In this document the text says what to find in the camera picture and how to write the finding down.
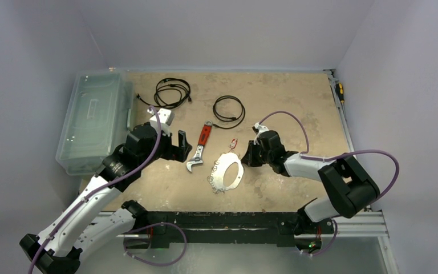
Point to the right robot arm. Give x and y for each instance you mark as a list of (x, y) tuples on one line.
[(334, 177)]

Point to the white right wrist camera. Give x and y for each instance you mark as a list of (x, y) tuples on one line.
[(258, 129)]

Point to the red handled adjustable wrench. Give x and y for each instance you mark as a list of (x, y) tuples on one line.
[(197, 159)]

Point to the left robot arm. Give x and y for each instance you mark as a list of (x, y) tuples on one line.
[(64, 244)]

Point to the clear plastic storage box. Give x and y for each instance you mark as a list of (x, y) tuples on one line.
[(99, 117)]

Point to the aluminium frame rail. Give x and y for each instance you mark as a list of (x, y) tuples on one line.
[(369, 225)]

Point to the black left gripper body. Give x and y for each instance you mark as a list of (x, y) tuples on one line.
[(169, 151)]

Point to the yellow black screwdriver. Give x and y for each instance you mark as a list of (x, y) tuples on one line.
[(340, 92)]

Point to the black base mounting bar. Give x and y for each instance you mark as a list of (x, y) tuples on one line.
[(275, 228)]

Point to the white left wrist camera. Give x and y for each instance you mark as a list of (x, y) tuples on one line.
[(161, 119)]

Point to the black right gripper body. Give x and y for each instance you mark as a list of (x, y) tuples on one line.
[(256, 153)]

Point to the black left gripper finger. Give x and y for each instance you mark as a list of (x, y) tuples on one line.
[(182, 139), (183, 152)]

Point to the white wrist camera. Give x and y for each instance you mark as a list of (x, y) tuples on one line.
[(161, 119), (258, 129)]

